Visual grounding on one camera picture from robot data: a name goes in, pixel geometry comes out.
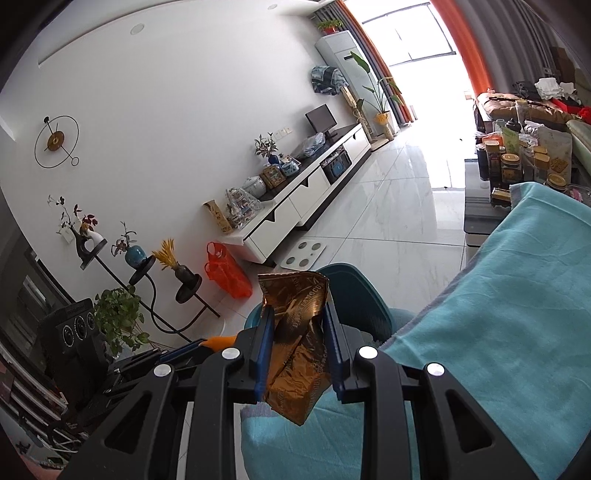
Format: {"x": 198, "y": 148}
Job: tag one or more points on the group of jars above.
{"x": 517, "y": 161}

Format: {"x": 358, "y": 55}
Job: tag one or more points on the orange plastic bag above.
{"x": 228, "y": 277}

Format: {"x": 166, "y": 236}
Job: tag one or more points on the yellow box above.
{"x": 219, "y": 217}

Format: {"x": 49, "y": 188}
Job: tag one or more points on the white bathroom scale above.
{"x": 302, "y": 256}

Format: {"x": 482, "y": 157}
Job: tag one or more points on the glass ship model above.
{"x": 239, "y": 210}

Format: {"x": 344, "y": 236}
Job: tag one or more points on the gold foil wrapper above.
{"x": 295, "y": 355}

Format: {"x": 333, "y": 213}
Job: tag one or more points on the clear plastic bag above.
{"x": 310, "y": 146}

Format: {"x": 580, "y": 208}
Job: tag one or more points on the grey red curtain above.
{"x": 369, "y": 41}

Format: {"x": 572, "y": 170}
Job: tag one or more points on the black metal plant stand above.
{"x": 141, "y": 277}

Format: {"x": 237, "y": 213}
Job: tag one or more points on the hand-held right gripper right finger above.
{"x": 334, "y": 355}

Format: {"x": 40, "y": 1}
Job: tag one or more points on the brown cabinet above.
{"x": 564, "y": 64}

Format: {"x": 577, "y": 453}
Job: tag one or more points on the orange peel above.
{"x": 219, "y": 342}

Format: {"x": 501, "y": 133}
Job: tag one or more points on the dark shelf rack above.
{"x": 27, "y": 392}

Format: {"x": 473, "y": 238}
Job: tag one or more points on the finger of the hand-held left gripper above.
{"x": 184, "y": 353}

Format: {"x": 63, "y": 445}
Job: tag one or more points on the pile of white clothes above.
{"x": 556, "y": 87}

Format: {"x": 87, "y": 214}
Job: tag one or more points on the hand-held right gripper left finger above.
{"x": 267, "y": 355}

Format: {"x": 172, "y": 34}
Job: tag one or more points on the white standing air conditioner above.
{"x": 344, "y": 60}

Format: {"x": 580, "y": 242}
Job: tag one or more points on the white wall socket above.
{"x": 283, "y": 133}

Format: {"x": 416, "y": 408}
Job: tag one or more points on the red cloth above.
{"x": 577, "y": 110}

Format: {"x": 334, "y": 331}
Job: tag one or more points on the teal grey blanket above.
{"x": 508, "y": 300}

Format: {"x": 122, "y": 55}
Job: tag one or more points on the blue vase with plant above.
{"x": 135, "y": 254}

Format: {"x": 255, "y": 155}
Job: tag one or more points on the window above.
{"x": 406, "y": 37}

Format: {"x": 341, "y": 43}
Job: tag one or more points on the orange curtain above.
{"x": 461, "y": 37}

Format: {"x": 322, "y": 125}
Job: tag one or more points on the round wall clock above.
{"x": 56, "y": 141}

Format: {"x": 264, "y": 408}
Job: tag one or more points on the leafy green potted plant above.
{"x": 117, "y": 318}

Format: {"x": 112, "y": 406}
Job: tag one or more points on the cloth-covered standing fan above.
{"x": 328, "y": 79}

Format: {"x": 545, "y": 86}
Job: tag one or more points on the teal plastic bin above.
{"x": 364, "y": 300}

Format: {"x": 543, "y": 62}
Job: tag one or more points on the brown picture frame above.
{"x": 271, "y": 177}

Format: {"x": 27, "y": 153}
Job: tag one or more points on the plant in blue vase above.
{"x": 267, "y": 147}

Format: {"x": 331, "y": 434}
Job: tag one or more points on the white black TV cabinet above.
{"x": 314, "y": 189}

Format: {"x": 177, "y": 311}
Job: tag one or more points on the white vase with red plant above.
{"x": 87, "y": 237}

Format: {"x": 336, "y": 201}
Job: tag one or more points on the small green potted plant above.
{"x": 330, "y": 25}

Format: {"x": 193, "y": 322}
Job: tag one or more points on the black monitor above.
{"x": 321, "y": 117}

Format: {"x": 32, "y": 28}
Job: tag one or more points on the black coffee table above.
{"x": 475, "y": 221}

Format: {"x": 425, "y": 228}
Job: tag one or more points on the blue white porcelain pot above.
{"x": 290, "y": 166}

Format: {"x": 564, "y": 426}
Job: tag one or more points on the black vase with yellow wheat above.
{"x": 183, "y": 274}

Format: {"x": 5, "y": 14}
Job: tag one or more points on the white ceramic jar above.
{"x": 255, "y": 188}

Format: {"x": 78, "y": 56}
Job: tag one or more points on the tall large-leaf potted plant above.
{"x": 383, "y": 122}

